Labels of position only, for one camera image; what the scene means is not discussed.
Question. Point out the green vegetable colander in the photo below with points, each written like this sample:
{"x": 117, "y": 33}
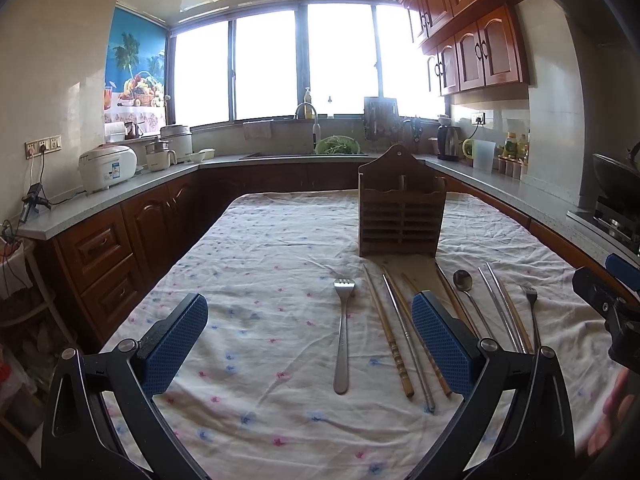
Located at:
{"x": 338, "y": 145}

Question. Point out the white rice cooker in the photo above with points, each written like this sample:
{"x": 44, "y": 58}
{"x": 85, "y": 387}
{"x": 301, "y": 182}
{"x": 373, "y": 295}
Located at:
{"x": 106, "y": 166}

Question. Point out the wooden utensil holder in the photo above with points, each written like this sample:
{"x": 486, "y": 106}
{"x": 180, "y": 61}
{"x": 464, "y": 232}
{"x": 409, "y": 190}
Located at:
{"x": 401, "y": 205}

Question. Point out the upper wooden cabinets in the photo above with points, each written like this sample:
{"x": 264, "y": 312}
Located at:
{"x": 470, "y": 44}

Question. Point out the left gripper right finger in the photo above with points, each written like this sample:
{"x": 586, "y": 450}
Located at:
{"x": 452, "y": 345}

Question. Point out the steel chopstick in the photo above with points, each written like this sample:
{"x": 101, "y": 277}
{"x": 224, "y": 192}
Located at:
{"x": 495, "y": 278}
{"x": 394, "y": 299}
{"x": 502, "y": 313}

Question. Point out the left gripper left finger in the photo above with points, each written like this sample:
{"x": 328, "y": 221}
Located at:
{"x": 164, "y": 347}

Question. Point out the white electric pot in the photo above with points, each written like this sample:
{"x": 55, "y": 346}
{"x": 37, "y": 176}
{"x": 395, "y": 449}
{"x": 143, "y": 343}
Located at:
{"x": 179, "y": 139}

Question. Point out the lower wooden cabinets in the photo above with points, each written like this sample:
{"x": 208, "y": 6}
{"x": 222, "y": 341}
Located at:
{"x": 244, "y": 234}

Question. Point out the condiment bottles group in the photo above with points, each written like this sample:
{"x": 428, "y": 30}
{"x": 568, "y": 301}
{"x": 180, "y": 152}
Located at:
{"x": 513, "y": 156}

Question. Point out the black wok on stove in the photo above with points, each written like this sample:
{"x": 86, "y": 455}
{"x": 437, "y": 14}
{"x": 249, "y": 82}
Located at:
{"x": 619, "y": 180}

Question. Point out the white blender jug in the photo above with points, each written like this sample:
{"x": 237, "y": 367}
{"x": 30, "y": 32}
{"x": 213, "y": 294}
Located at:
{"x": 159, "y": 155}

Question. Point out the tropical fruit poster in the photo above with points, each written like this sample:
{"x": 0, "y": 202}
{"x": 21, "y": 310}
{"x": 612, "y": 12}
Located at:
{"x": 134, "y": 82}

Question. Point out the dish drying rack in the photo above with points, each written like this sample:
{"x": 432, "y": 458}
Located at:
{"x": 380, "y": 118}

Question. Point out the steel electric kettle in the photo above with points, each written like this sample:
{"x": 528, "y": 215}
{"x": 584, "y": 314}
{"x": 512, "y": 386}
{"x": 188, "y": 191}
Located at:
{"x": 448, "y": 143}

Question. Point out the steel sink faucet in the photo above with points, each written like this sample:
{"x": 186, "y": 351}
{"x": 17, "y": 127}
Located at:
{"x": 311, "y": 115}

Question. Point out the steel spoon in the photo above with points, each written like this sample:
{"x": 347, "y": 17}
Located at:
{"x": 464, "y": 283}

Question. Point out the translucent plastic pitcher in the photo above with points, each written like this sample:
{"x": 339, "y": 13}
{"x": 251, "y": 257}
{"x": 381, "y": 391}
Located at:
{"x": 484, "y": 153}

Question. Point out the small dark spoon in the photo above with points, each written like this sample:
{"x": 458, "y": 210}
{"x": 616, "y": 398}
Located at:
{"x": 531, "y": 296}

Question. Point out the steel fork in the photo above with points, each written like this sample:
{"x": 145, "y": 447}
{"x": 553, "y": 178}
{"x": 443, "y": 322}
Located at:
{"x": 344, "y": 288}

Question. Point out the floral white tablecloth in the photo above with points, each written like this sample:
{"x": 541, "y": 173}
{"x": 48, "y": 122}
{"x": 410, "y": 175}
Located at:
{"x": 255, "y": 397}

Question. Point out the person's right hand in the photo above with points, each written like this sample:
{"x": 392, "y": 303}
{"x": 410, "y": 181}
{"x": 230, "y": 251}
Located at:
{"x": 614, "y": 411}

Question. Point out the wooden cabinets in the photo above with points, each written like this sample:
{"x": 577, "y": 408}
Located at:
{"x": 244, "y": 234}
{"x": 470, "y": 44}

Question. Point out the wall power outlet strip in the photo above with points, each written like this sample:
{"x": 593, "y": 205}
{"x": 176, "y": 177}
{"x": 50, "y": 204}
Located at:
{"x": 43, "y": 146}

